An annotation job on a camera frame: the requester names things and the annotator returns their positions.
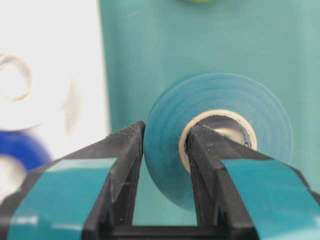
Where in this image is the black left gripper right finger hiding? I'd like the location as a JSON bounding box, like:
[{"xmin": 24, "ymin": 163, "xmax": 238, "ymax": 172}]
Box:
[{"xmin": 186, "ymin": 124, "xmax": 320, "ymax": 240}]

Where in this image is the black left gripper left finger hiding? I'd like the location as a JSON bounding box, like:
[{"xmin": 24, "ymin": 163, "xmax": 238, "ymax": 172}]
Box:
[{"xmin": 0, "ymin": 121, "xmax": 145, "ymax": 240}]

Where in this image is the teal tape roll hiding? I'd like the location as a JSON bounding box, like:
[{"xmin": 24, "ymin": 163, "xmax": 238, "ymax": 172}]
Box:
[{"xmin": 143, "ymin": 73, "xmax": 293, "ymax": 212}]

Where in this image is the blue tape roll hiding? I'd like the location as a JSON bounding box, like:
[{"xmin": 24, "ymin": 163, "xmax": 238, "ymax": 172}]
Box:
[{"xmin": 0, "ymin": 129, "xmax": 55, "ymax": 198}]

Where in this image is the white tape roll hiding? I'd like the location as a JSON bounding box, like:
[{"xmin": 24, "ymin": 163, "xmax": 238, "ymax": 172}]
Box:
[{"xmin": 0, "ymin": 51, "xmax": 63, "ymax": 133}]

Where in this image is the yellow tape roll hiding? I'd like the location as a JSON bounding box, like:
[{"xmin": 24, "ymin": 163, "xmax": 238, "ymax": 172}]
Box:
[{"xmin": 183, "ymin": 0, "xmax": 214, "ymax": 4}]

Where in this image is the white plastic tray case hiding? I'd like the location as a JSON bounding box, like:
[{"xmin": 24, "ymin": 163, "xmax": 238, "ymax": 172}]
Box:
[{"xmin": 0, "ymin": 0, "xmax": 111, "ymax": 160}]

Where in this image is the green table cloth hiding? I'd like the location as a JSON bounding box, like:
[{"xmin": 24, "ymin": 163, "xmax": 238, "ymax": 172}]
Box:
[{"xmin": 100, "ymin": 0, "xmax": 320, "ymax": 192}]

